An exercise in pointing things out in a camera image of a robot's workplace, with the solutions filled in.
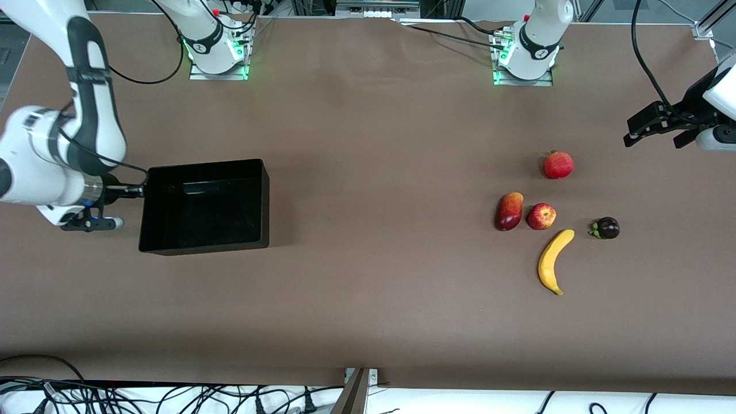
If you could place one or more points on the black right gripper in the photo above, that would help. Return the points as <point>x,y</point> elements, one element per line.
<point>111,194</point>

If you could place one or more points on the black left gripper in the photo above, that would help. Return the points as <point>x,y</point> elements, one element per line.
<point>692,110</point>

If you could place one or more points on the black rectangular plastic tray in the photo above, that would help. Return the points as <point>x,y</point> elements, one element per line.
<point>207,224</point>

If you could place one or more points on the red yellow apple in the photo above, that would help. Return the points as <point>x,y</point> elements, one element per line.
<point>541,217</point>

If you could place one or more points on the yellow banana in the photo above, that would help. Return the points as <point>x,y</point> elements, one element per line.
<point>549,264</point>

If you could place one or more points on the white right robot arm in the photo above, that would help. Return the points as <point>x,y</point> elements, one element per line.
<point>34,167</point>

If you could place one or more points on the red pomegranate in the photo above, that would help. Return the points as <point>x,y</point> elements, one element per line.
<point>559,165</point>

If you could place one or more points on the dark purple mangosteen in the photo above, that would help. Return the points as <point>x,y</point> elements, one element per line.
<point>607,228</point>

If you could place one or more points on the red yellow mango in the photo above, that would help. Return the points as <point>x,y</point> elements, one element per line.
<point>509,213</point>

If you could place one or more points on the brown table cover sheet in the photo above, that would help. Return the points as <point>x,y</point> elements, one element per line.
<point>374,316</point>

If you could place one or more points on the aluminium profile bar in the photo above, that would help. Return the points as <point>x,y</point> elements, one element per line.
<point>353,397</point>

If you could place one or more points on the grey device with ports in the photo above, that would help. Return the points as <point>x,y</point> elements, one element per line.
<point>376,6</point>

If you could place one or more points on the left arm wrist camera bar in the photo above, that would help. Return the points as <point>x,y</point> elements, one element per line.
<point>719,139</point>

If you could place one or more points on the arm wrist camera bar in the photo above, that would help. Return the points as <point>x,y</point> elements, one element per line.
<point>719,139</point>
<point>86,224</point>

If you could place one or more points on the right arm wrist camera bar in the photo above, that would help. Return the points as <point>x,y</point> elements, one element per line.
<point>86,224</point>

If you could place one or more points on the aluminium frame corner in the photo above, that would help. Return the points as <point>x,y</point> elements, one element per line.
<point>704,30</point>

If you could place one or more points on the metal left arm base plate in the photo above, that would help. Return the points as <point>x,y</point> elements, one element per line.
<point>543,82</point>

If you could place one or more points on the aluminium extrusion post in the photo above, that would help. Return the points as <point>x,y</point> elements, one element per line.
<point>591,10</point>

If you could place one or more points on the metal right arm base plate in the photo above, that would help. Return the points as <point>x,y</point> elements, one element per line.
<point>230,76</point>

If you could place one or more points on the small metal bracket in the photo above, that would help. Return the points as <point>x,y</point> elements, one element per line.
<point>372,376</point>

